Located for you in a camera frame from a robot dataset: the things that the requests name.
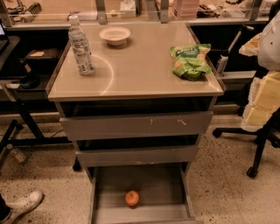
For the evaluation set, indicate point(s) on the black box with label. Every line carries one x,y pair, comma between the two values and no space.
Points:
43,61

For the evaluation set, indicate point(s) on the plastic bottle on floor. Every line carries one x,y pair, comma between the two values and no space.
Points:
16,153

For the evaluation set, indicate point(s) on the black office chair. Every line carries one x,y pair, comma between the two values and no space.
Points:
262,135

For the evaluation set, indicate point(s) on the grey drawer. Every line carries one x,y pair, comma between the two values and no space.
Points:
161,187
137,156
128,126

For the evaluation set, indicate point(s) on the white paper bowl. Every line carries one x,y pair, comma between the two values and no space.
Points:
115,36

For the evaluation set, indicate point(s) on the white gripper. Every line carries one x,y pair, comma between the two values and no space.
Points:
270,51

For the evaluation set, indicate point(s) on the clear plastic water bottle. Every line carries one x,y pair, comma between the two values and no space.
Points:
80,46

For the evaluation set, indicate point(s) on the orange fruit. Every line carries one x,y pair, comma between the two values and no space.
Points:
132,198

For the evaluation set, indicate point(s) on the black side desk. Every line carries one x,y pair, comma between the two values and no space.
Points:
21,107

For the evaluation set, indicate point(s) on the pink stacked bins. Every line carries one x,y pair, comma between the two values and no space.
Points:
185,8

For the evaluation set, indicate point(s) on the white and black tool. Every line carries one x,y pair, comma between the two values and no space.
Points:
223,59

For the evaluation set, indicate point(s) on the white sneaker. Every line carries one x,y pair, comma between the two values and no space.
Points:
10,211

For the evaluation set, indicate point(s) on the white tissue box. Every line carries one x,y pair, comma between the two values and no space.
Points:
128,8

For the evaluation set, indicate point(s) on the green chip bag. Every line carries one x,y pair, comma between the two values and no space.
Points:
189,61

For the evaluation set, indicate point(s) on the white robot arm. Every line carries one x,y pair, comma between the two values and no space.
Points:
268,55

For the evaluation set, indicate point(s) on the grey top drawer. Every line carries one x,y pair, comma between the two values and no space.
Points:
128,126

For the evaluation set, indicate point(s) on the grey middle drawer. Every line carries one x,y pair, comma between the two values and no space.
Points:
137,156

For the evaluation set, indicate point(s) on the grey bottom drawer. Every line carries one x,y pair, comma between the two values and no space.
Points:
161,187

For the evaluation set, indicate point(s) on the grey drawer cabinet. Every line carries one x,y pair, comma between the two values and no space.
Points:
133,79

